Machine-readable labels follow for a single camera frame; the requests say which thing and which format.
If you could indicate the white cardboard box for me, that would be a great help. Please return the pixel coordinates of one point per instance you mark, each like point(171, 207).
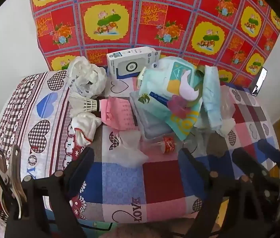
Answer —
point(120, 62)

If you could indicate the white crumpled tissue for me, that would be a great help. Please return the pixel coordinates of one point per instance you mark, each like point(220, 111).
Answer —
point(226, 126)

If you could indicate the blue pen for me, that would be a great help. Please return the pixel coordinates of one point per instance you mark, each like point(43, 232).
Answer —
point(158, 97)

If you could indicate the lilac plastic hook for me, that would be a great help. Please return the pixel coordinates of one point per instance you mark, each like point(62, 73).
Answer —
point(187, 89)

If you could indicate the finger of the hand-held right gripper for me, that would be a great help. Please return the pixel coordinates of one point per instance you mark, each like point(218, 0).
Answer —
point(274, 153)
point(244, 163)

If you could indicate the white shuttlecock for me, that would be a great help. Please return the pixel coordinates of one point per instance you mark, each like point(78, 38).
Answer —
point(85, 104)

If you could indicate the clear plastic tray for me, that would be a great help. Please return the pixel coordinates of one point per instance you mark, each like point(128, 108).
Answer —
point(152, 126)

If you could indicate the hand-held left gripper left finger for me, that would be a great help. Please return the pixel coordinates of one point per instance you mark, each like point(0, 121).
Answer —
point(86, 161)

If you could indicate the pink paper bag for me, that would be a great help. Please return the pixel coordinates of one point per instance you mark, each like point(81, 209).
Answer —
point(120, 114)

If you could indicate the white cloth with red edge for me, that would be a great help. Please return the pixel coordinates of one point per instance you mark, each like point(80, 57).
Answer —
point(84, 126)

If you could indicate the patchwork heart bed sheet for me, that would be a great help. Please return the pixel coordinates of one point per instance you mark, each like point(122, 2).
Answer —
point(155, 178)

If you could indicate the smartphone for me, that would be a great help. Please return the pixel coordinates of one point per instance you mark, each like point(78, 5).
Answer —
point(260, 81)

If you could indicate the clear bottle with red label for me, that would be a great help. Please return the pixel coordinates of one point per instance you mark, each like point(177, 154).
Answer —
point(168, 145)

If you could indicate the small clear plastic bag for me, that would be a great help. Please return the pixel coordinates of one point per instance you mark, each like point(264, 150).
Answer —
point(130, 151)

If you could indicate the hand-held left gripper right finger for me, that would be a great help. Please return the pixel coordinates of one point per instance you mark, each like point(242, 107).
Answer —
point(187, 161)

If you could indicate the light blue plastic wrapper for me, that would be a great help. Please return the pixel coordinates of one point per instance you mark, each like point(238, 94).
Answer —
point(210, 99)

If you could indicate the mauve plastic piece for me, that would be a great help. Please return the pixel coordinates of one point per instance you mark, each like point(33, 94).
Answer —
point(178, 106)

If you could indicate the teal wet wipes packet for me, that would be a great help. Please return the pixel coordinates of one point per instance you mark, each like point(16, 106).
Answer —
point(172, 79)

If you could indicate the white plastic bag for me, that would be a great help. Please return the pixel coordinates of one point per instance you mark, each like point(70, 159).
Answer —
point(85, 76)

